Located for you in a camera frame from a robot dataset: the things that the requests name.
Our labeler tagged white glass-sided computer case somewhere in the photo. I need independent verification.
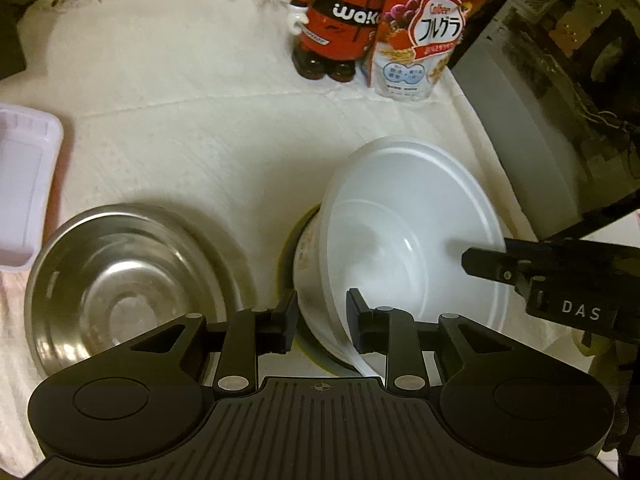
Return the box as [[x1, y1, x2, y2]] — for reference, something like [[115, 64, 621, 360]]
[[447, 0, 640, 241]]

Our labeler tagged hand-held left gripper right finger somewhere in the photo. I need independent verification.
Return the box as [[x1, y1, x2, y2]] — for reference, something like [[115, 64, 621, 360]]
[[346, 288, 506, 396]]

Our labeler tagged pink rectangular plastic tray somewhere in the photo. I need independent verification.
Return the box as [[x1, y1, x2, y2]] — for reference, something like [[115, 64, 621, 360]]
[[0, 104, 65, 273]]

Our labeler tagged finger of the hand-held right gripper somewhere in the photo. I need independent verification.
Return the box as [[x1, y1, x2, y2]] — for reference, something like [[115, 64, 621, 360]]
[[461, 238, 591, 286]]

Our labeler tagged white table cloth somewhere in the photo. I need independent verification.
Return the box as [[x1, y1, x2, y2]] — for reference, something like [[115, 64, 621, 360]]
[[0, 0, 566, 461]]

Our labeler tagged white plastic bowl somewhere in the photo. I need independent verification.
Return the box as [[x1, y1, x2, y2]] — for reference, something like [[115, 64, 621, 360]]
[[295, 136, 511, 378]]

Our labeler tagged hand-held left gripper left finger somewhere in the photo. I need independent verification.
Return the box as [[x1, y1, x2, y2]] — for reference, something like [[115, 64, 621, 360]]
[[127, 291, 300, 395]]

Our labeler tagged stainless steel bowl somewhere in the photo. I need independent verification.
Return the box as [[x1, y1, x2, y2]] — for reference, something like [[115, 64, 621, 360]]
[[24, 203, 246, 378]]

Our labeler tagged red black bear figurine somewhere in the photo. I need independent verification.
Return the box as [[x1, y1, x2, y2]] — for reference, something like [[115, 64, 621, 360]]
[[290, 0, 396, 83]]

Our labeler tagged red cereal bag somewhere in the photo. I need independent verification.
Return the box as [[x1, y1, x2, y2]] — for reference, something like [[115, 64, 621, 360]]
[[367, 0, 506, 108]]

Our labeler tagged cream ceramic bowl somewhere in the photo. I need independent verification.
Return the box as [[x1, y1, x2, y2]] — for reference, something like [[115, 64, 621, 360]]
[[277, 205, 361, 378]]

